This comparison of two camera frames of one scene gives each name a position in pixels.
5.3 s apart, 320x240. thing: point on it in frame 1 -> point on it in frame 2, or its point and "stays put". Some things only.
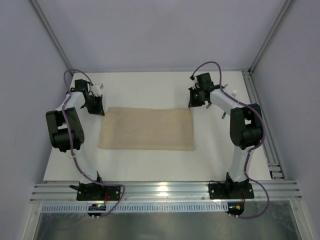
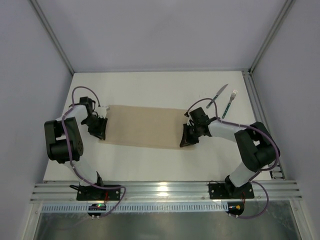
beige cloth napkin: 147,129 stays put
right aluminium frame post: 284,12 stays put
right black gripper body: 194,99 -> 191,129
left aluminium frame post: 52,35 stays put
